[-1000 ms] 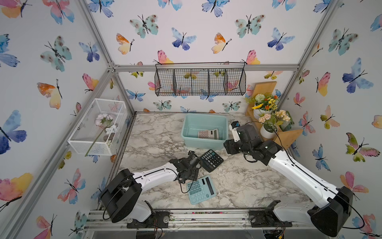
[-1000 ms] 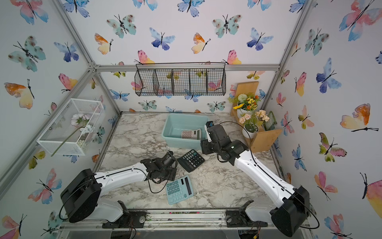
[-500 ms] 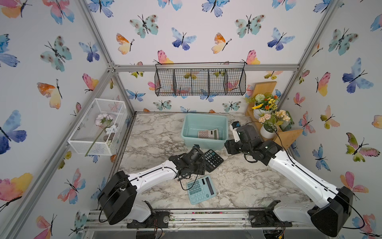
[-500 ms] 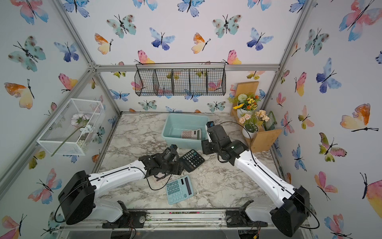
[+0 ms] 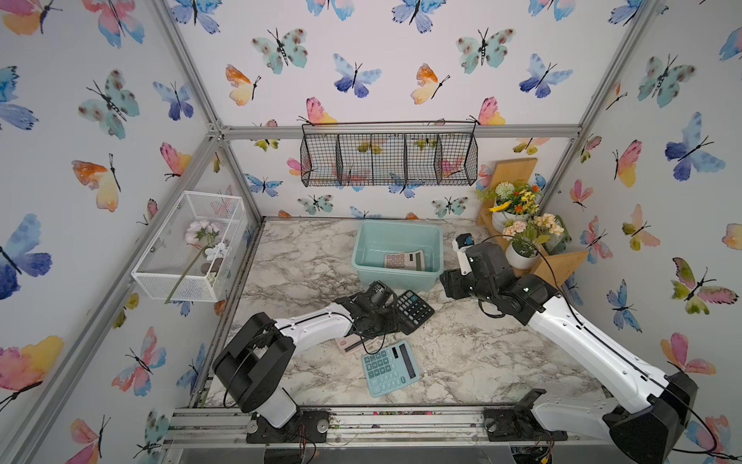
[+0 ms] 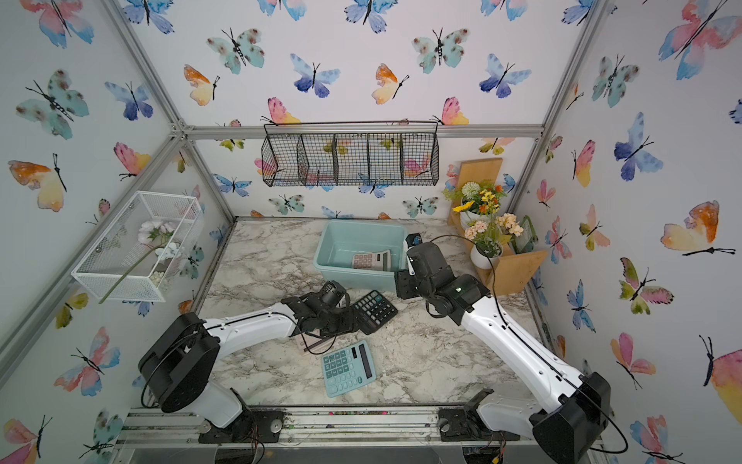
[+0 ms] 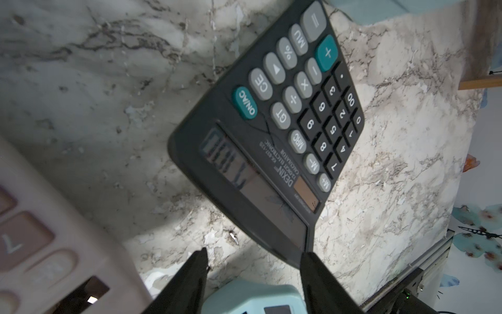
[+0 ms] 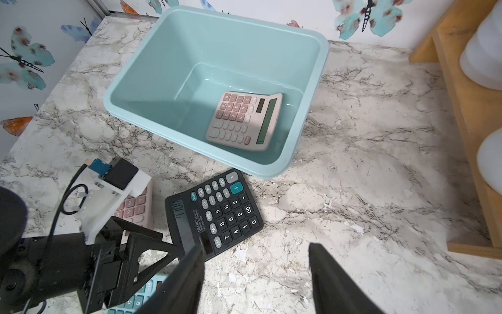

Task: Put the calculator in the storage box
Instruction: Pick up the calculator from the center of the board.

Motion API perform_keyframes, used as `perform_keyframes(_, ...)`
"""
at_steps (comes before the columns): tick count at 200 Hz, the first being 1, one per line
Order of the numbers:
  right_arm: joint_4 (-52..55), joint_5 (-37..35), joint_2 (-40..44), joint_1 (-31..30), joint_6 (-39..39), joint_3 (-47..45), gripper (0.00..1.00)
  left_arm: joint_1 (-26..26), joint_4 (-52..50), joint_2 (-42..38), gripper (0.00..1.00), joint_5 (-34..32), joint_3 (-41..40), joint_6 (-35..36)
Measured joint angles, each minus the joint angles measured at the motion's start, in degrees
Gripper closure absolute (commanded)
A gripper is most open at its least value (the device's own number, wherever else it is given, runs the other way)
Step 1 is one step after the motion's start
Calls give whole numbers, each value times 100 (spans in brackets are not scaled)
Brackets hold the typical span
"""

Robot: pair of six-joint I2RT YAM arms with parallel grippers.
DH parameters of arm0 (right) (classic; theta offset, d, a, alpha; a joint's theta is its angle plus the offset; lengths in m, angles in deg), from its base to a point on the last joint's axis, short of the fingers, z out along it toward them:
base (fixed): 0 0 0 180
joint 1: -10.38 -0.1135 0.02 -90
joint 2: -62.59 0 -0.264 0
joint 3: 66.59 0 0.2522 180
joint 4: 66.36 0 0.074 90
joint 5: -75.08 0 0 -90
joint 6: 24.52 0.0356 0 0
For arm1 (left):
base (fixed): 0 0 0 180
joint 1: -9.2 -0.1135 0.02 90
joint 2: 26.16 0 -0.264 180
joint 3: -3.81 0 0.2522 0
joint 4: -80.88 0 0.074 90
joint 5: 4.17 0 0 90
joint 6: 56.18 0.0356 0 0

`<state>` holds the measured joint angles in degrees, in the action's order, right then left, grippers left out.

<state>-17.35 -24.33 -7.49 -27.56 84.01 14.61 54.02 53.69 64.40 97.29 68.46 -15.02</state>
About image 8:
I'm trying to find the white pot pink flowers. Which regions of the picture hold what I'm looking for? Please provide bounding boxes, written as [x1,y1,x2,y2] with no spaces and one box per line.
[477,129,502,194]

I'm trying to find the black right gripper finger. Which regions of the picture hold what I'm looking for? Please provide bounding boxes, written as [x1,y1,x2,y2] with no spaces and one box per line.
[309,243,383,313]

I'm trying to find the white pot yellow flowers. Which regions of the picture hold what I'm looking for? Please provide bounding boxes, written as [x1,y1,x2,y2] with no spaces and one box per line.
[460,1,501,90]

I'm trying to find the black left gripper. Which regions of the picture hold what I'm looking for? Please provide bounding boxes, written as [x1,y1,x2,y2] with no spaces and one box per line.
[23,217,205,313]

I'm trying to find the teal plastic storage box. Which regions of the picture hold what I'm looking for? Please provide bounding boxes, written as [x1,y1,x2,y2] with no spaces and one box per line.
[103,6,329,179]

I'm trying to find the teal calculator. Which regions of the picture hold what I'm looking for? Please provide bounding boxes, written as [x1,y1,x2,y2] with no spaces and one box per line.
[106,273,168,314]

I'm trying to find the wooden corner shelf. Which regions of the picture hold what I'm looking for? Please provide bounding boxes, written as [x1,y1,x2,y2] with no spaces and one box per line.
[409,1,501,259]

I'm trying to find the black calculator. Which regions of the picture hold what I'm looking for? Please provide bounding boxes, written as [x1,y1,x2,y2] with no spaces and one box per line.
[165,168,264,260]

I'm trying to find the pink calculator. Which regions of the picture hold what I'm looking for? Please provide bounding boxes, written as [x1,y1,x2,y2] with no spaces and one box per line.
[114,180,154,230]
[206,92,283,152]

